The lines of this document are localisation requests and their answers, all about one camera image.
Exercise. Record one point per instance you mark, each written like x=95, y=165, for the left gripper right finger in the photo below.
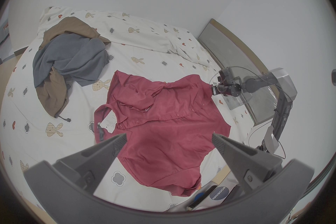
x=238, y=158

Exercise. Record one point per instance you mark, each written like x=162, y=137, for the brown garment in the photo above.
x=52, y=97

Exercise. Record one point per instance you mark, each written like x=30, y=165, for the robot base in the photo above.
x=217, y=191

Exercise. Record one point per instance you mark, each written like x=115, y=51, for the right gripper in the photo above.
x=225, y=89

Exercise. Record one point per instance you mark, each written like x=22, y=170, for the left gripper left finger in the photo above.
x=99, y=157

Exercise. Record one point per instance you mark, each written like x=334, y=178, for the clear plastic box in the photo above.
x=236, y=103

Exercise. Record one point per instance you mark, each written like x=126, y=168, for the red shirt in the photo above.
x=168, y=133

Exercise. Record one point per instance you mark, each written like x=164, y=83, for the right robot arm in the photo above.
x=252, y=85

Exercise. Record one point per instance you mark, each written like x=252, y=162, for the bed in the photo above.
x=152, y=65

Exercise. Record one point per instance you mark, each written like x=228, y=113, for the white printed quilt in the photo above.
x=147, y=34

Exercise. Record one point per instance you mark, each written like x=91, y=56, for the grey garment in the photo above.
x=73, y=60

